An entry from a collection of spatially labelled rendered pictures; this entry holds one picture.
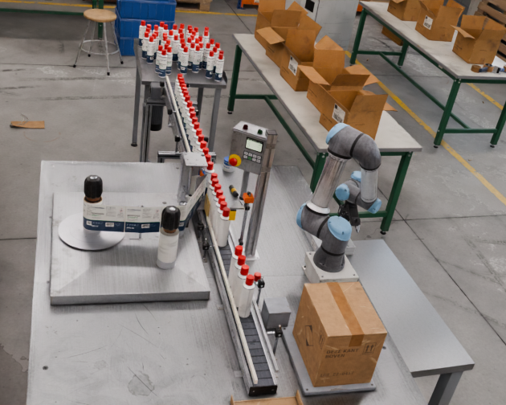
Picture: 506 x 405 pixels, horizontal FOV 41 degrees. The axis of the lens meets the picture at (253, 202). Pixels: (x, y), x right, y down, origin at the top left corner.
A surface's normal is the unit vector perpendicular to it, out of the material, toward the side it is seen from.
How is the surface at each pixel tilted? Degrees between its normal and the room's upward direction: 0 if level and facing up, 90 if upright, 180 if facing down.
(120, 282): 0
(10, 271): 0
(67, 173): 0
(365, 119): 91
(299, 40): 85
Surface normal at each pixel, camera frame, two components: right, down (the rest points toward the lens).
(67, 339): 0.15, -0.84
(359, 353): 0.23, 0.55
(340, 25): 0.47, 0.53
